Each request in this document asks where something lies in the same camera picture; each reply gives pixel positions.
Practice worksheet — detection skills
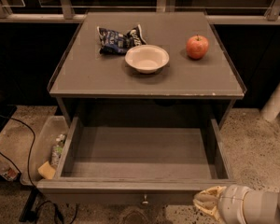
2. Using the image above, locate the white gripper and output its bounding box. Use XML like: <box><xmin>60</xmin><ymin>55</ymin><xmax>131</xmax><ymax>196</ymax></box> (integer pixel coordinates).
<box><xmin>193</xmin><ymin>185</ymin><xmax>251</xmax><ymax>224</ymax></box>

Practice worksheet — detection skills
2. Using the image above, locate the grey top drawer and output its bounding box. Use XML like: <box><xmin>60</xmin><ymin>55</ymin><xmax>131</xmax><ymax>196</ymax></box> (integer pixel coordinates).
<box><xmin>36</xmin><ymin>100</ymin><xmax>241</xmax><ymax>206</ymax></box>

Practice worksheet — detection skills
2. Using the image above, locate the metal drawer knob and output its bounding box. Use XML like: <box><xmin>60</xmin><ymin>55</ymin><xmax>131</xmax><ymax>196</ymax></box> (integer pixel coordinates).
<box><xmin>141</xmin><ymin>194</ymin><xmax>149</xmax><ymax>206</ymax></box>

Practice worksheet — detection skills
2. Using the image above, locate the red apple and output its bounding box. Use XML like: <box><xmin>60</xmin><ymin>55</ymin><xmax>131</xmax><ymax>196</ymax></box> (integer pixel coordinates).
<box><xmin>186</xmin><ymin>35</ymin><xmax>209</xmax><ymax>60</ymax></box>

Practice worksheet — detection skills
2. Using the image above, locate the white bowl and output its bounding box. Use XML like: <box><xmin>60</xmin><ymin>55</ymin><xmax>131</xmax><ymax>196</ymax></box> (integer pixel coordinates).
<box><xmin>125</xmin><ymin>45</ymin><xmax>169</xmax><ymax>74</ymax></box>

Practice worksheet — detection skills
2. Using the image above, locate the grey cabinet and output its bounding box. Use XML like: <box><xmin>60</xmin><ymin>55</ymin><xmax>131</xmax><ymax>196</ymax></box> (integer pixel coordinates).
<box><xmin>48</xmin><ymin>12</ymin><xmax>246</xmax><ymax>121</ymax></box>

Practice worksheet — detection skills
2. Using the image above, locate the plastic bottle in bin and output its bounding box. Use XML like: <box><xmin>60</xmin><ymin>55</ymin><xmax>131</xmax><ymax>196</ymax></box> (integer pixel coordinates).
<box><xmin>50</xmin><ymin>133</ymin><xmax>66</xmax><ymax>169</ymax></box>

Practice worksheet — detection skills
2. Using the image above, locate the yellow sponge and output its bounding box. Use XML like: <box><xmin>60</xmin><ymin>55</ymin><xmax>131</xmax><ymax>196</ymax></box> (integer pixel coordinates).
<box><xmin>37</xmin><ymin>161</ymin><xmax>56</xmax><ymax>179</ymax></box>

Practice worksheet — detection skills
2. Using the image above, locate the clear plastic bin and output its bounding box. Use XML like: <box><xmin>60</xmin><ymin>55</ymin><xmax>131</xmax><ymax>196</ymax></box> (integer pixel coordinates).
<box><xmin>21</xmin><ymin>116</ymin><xmax>69</xmax><ymax>186</ymax></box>

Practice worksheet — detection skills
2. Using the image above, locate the blue chip bag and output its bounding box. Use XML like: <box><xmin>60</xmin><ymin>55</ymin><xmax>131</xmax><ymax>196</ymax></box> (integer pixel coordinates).
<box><xmin>97</xmin><ymin>24</ymin><xmax>147</xmax><ymax>55</ymax></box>

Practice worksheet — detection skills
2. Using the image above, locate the metal window railing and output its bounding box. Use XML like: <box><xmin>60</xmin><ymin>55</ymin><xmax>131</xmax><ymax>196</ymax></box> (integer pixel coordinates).
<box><xmin>0</xmin><ymin>0</ymin><xmax>280</xmax><ymax>24</ymax></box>

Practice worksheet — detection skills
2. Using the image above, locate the crumpled bottle on floor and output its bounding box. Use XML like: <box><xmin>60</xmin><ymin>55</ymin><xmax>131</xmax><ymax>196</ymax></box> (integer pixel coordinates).
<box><xmin>0</xmin><ymin>160</ymin><xmax>18</xmax><ymax>182</ymax></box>

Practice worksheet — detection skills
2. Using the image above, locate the black cable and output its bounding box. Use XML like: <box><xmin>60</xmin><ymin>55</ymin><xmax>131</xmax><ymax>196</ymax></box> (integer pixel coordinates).
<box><xmin>0</xmin><ymin>111</ymin><xmax>79</xmax><ymax>224</ymax></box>

